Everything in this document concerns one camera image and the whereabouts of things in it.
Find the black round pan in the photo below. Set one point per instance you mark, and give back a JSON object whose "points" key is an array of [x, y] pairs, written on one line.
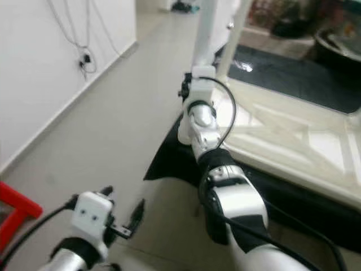
{"points": [[338, 53]]}

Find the black tablecloth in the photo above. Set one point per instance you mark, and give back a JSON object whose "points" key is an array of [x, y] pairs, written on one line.
{"points": [[287, 73]]}

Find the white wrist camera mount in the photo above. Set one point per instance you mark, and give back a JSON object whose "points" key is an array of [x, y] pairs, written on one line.
{"points": [[90, 212], [203, 82]]}

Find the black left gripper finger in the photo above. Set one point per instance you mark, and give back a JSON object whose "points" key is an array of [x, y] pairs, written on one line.
{"points": [[137, 215]]}

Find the red plastic stool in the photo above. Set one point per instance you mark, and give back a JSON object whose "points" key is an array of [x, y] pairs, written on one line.
{"points": [[17, 200]]}

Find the white plastic table top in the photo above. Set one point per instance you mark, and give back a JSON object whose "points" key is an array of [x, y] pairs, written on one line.
{"points": [[287, 130]]}

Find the black floor mop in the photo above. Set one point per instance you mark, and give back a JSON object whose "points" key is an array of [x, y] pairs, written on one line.
{"points": [[185, 7]]}

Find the flat clear tape patch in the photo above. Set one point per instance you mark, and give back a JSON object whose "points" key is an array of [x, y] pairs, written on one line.
{"points": [[243, 66]]}

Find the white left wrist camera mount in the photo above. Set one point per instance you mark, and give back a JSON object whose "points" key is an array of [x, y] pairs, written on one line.
{"points": [[90, 212]]}

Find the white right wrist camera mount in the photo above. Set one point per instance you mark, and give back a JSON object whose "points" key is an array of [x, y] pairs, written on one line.
{"points": [[203, 82]]}

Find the white threaded table leg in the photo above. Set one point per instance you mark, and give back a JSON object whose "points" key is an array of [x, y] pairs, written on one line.
{"points": [[205, 34], [237, 28]]}

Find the shiny black bag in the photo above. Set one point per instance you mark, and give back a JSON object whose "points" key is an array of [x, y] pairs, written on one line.
{"points": [[287, 28]]}

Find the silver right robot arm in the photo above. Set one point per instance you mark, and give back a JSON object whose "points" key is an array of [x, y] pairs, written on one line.
{"points": [[240, 206]]}

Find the beige padded base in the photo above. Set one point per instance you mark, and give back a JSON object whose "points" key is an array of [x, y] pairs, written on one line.
{"points": [[276, 45]]}

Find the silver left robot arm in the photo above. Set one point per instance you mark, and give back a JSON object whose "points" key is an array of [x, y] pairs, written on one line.
{"points": [[67, 262]]}

